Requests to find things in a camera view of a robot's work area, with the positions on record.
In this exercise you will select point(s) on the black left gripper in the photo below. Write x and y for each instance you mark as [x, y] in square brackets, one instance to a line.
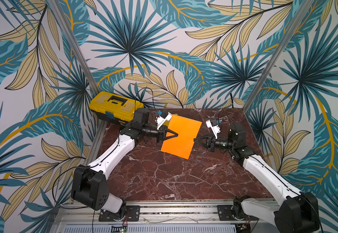
[166, 138]

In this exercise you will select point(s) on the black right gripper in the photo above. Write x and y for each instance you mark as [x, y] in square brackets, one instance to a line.
[211, 142]

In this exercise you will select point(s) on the orange paper sheet stack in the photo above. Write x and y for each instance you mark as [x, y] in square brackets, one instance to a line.
[187, 130]

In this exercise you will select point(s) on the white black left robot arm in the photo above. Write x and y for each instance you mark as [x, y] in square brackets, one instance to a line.
[90, 185]

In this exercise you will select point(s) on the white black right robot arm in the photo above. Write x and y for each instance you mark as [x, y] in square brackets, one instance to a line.
[294, 211]

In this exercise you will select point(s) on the yellow black toolbox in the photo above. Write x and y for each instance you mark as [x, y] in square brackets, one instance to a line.
[109, 106]

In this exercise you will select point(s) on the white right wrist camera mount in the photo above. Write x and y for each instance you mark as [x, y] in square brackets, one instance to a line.
[213, 125]

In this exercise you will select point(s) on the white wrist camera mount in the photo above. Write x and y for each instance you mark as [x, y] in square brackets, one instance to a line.
[213, 125]
[163, 116]

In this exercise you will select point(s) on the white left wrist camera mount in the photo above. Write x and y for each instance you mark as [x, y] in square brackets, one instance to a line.
[163, 116]

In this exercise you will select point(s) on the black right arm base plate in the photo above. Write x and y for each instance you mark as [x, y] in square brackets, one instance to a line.
[226, 213]

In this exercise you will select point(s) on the aluminium front rail frame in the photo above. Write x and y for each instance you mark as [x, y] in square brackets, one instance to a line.
[201, 216]

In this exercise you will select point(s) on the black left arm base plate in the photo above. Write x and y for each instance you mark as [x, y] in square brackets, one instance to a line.
[130, 213]

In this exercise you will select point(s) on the aluminium corner post right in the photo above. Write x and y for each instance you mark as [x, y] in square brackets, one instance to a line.
[296, 20]

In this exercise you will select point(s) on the aluminium corner post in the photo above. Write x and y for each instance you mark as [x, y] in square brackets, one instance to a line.
[66, 27]
[296, 20]

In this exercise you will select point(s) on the aluminium corner post left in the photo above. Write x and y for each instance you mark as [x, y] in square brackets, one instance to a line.
[66, 27]

